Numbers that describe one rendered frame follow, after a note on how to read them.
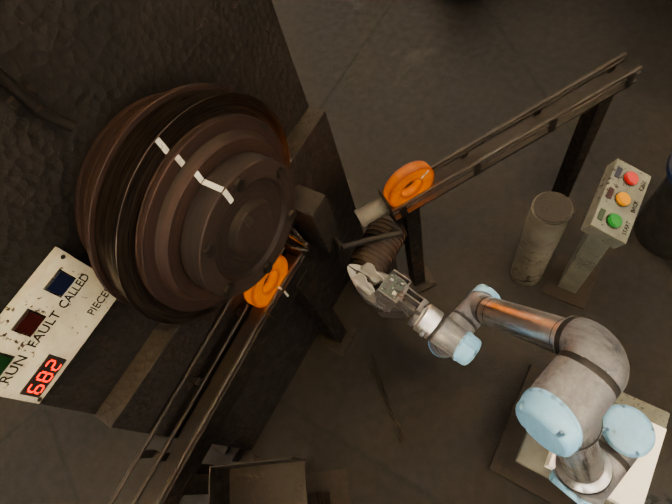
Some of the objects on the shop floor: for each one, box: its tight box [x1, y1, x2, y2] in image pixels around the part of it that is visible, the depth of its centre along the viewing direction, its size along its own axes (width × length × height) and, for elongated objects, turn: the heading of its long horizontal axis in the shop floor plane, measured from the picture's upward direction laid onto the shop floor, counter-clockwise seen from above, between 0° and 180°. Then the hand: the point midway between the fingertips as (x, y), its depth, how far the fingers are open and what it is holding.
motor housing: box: [350, 214, 407, 293], centre depth 173 cm, size 13×22×54 cm, turn 156°
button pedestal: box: [541, 159, 651, 309], centre depth 157 cm, size 16×24×62 cm, turn 156°
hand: (351, 269), depth 118 cm, fingers closed
